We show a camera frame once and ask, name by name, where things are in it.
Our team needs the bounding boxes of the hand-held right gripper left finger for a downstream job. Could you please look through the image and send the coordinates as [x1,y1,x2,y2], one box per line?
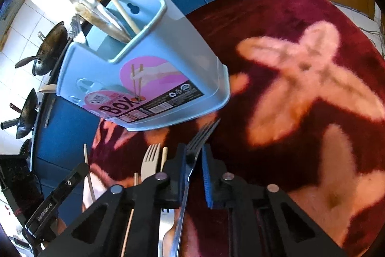
[39,144,187,257]

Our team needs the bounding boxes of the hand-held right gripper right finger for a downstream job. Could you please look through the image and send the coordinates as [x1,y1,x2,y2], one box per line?
[201,144,347,257]

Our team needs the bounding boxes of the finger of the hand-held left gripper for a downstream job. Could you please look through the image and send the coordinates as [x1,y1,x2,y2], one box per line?
[48,163,90,204]

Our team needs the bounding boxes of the metal fork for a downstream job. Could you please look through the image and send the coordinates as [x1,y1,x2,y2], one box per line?
[168,118,221,257]

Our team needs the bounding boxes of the beige plastic spoon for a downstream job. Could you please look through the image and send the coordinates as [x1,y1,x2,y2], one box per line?
[37,84,58,94]

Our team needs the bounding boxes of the light blue utensil box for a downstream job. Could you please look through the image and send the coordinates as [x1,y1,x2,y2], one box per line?
[56,0,232,132]

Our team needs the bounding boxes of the small black wok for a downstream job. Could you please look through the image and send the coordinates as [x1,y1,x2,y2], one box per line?
[0,88,39,140]

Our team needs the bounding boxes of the red floral blanket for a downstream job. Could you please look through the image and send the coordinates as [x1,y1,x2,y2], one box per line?
[81,0,385,257]

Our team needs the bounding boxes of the large black wok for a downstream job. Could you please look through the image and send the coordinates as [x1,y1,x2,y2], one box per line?
[32,21,69,77]

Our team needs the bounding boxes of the gas stove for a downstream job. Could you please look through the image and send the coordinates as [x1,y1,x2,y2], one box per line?
[68,14,88,45]

